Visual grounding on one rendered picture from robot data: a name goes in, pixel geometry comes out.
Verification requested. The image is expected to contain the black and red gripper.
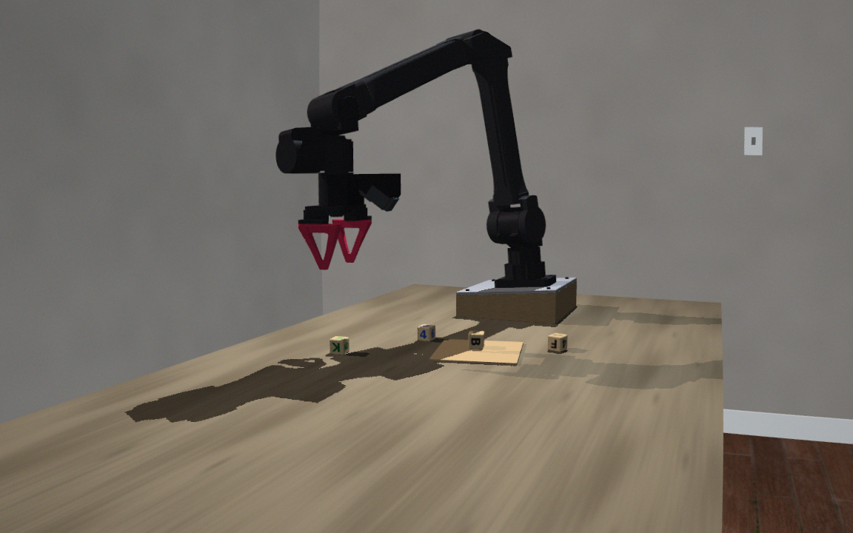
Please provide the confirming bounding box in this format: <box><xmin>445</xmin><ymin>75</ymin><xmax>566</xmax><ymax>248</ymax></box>
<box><xmin>298</xmin><ymin>171</ymin><xmax>372</xmax><ymax>270</ymax></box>

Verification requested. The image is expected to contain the beige flat mat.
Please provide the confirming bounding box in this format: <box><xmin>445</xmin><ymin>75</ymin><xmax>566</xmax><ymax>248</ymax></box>
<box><xmin>429</xmin><ymin>339</ymin><xmax>523</xmax><ymax>366</ymax></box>

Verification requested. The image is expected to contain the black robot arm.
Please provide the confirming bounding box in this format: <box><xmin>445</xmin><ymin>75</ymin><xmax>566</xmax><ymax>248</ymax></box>
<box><xmin>276</xmin><ymin>30</ymin><xmax>556</xmax><ymax>288</ymax></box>

